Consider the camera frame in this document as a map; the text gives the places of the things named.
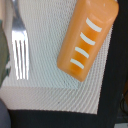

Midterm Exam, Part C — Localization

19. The orange toy bread loaf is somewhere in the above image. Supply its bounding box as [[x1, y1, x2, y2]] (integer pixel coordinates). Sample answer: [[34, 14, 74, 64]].
[[57, 0, 119, 81]]

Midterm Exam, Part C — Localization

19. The pale green gripper finger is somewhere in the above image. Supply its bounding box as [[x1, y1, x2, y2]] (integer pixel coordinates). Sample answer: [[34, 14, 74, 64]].
[[0, 20, 11, 87]]

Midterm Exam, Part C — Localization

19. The white woven placemat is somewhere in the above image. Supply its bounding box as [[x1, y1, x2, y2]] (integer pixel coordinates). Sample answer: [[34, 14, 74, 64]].
[[0, 0, 110, 114]]

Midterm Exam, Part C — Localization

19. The wooden handled fork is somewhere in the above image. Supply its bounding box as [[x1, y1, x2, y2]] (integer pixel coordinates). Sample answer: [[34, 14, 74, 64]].
[[11, 0, 29, 80]]

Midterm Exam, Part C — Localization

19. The grey pot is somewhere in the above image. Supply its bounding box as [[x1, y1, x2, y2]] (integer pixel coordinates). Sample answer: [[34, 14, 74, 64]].
[[0, 100, 11, 128]]

